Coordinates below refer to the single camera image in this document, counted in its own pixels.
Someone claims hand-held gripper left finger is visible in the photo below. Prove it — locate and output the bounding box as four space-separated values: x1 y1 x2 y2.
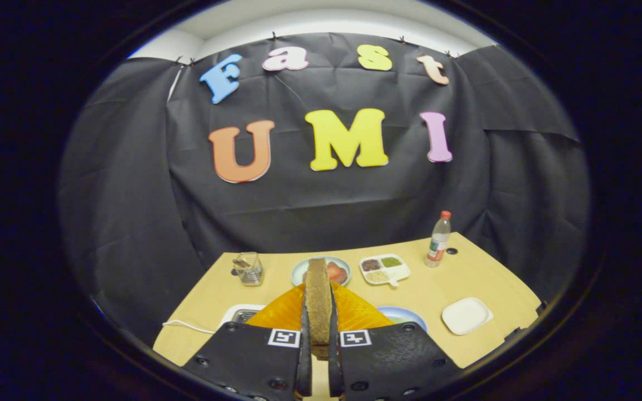
182 281 314 401

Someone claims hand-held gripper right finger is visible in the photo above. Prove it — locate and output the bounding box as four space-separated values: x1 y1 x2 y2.
329 281 463 401

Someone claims brown toast bread slice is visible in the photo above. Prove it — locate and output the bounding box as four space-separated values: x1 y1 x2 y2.
305 257 334 360

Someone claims blue plate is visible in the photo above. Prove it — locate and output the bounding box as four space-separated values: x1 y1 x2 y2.
377 306 429 333

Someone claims white toaster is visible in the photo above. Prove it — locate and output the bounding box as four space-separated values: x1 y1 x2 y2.
218 304 269 330

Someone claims small white square plate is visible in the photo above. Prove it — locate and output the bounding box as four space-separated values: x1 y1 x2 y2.
442 297 494 336

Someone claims metal mesh utensil holder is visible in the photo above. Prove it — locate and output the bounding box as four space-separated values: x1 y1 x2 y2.
232 252 265 287

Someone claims white divided seed tray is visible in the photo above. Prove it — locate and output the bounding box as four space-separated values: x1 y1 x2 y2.
359 254 411 287

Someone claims pale green plate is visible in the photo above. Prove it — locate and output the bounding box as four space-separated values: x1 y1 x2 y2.
291 256 352 287

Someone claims clear plastic water bottle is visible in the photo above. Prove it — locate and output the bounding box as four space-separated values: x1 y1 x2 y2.
425 211 452 268

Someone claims black backdrop cloth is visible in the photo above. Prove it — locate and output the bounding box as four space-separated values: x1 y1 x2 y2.
59 32 592 346

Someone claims white toaster cable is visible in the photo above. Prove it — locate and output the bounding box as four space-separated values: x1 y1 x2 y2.
163 319 220 335

